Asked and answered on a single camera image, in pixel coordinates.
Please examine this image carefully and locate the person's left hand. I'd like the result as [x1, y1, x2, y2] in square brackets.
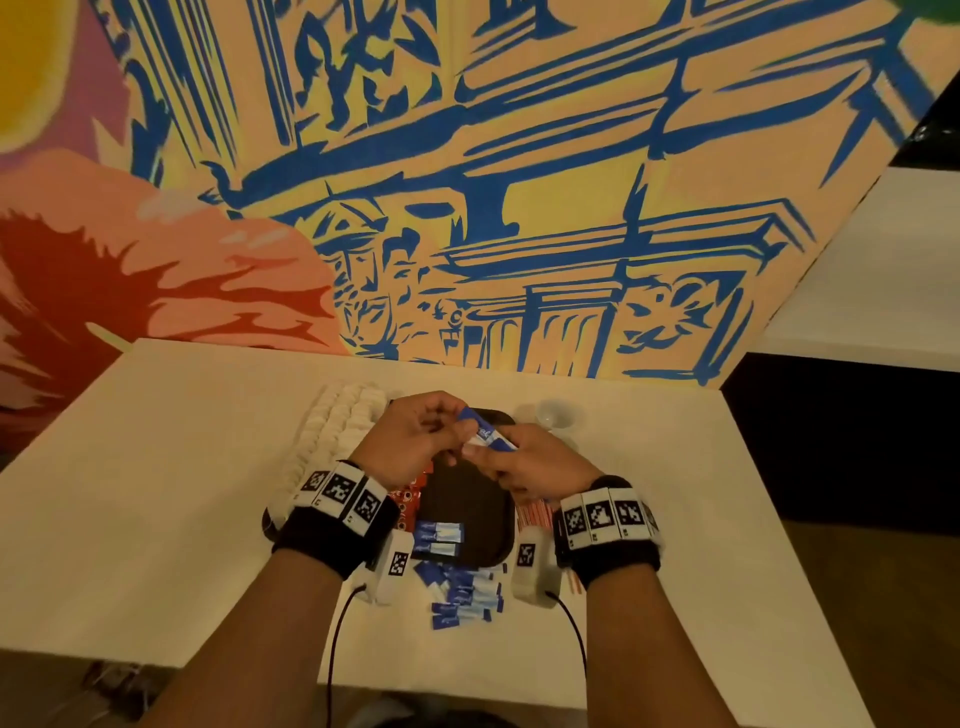
[348, 391, 474, 491]

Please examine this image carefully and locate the person's right hand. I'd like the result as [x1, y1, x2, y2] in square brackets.
[457, 423, 605, 506]

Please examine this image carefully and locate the row of red Nescafe sachets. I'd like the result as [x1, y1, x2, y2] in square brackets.
[393, 465, 437, 534]

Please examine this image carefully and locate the dark brown tray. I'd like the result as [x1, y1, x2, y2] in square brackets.
[262, 397, 519, 570]

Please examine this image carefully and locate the row of tea bags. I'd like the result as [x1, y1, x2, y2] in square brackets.
[267, 382, 395, 527]

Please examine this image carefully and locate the pile of blue sugar sachets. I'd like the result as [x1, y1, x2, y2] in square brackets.
[412, 558, 507, 632]

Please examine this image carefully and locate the person's left forearm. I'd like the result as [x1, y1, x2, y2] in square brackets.
[142, 547, 347, 728]

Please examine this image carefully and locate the person's right forearm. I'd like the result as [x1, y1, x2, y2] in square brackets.
[577, 562, 722, 728]

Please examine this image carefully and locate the small white cup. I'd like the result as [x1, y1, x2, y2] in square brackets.
[535, 397, 584, 432]

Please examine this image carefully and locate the black right wristband with markers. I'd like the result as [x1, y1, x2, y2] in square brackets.
[552, 475, 663, 588]

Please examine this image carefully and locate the black wristband with markers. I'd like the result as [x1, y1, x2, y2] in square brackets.
[271, 460, 404, 581]
[552, 475, 663, 588]

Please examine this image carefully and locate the black left wristband with markers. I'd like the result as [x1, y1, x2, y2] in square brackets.
[271, 460, 404, 581]

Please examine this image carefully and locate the black clothing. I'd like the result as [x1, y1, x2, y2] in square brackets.
[375, 709, 519, 728]

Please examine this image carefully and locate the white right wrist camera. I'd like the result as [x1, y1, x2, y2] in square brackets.
[510, 525, 560, 608]

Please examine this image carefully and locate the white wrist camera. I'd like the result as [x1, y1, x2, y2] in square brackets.
[364, 528, 416, 606]
[510, 525, 560, 608]

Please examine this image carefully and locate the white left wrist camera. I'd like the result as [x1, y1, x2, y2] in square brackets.
[364, 528, 416, 606]

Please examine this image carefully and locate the black right camera cable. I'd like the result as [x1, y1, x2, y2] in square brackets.
[543, 588, 590, 707]

